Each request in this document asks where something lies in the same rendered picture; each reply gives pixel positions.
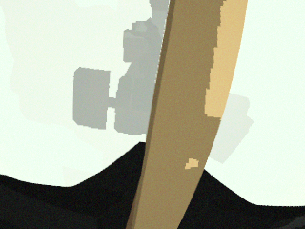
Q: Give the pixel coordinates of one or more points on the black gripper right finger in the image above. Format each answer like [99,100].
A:
[215,206]

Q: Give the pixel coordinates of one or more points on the long brown wooden rail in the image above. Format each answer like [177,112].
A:
[193,80]

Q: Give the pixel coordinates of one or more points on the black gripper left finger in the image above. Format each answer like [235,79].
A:
[101,202]

